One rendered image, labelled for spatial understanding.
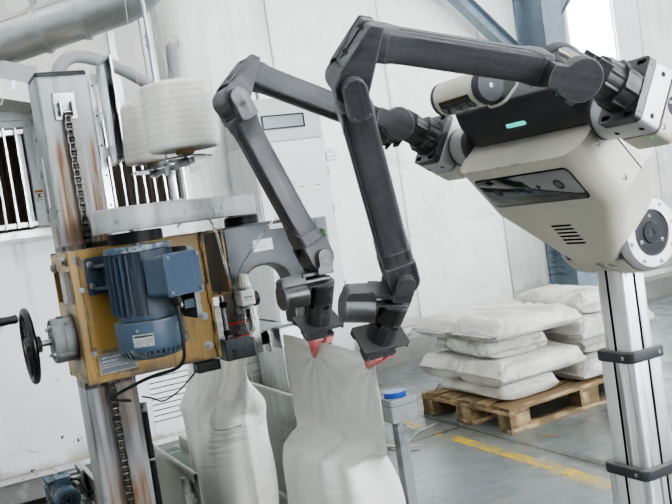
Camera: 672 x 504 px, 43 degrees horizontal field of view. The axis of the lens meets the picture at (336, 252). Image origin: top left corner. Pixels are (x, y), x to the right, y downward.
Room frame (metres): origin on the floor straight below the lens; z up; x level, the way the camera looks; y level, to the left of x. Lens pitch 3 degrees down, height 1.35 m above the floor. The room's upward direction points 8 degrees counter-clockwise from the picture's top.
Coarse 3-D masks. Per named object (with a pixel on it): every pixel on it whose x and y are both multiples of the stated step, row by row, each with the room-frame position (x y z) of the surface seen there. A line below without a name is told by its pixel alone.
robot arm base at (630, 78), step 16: (624, 64) 1.46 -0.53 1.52; (640, 64) 1.48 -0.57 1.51; (608, 80) 1.44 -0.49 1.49; (624, 80) 1.45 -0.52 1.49; (640, 80) 1.45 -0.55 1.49; (608, 96) 1.46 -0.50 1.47; (624, 96) 1.45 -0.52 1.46; (640, 96) 1.45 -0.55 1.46; (608, 112) 1.50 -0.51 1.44; (624, 112) 1.46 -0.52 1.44; (640, 112) 1.45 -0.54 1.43
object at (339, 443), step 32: (288, 352) 2.11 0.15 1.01; (320, 352) 1.91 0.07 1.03; (352, 352) 1.75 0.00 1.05; (320, 384) 1.94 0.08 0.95; (352, 384) 1.77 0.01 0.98; (320, 416) 1.96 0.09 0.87; (352, 416) 1.79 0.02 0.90; (288, 448) 1.99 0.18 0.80; (320, 448) 1.87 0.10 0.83; (352, 448) 1.78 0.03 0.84; (384, 448) 1.68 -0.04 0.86; (288, 480) 1.97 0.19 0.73; (320, 480) 1.79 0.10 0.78; (352, 480) 1.73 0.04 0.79; (384, 480) 1.75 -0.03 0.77
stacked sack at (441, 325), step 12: (492, 300) 5.37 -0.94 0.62; (504, 300) 5.26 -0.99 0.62; (444, 312) 5.24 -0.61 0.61; (456, 312) 5.07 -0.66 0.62; (468, 312) 5.03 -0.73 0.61; (480, 312) 5.01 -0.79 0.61; (420, 324) 5.17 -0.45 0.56; (432, 324) 5.05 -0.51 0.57; (444, 324) 4.93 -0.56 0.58; (432, 336) 5.06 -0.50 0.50; (444, 336) 4.93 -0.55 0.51
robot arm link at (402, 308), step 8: (376, 304) 1.54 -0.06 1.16; (384, 304) 1.55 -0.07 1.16; (392, 304) 1.55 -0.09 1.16; (400, 304) 1.56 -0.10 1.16; (408, 304) 1.56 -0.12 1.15; (376, 312) 1.55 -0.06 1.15; (384, 312) 1.56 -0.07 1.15; (392, 312) 1.55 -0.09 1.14; (400, 312) 1.55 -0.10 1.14; (376, 320) 1.58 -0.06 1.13; (384, 320) 1.57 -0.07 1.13; (392, 320) 1.56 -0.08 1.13; (400, 320) 1.57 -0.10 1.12
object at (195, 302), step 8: (176, 248) 1.94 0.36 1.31; (184, 248) 1.88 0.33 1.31; (192, 248) 1.87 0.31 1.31; (184, 296) 1.94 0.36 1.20; (192, 296) 1.88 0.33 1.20; (184, 304) 1.86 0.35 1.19; (192, 304) 1.87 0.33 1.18; (200, 304) 1.87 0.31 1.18; (184, 312) 1.95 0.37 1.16; (192, 312) 1.90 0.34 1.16; (200, 312) 1.87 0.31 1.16
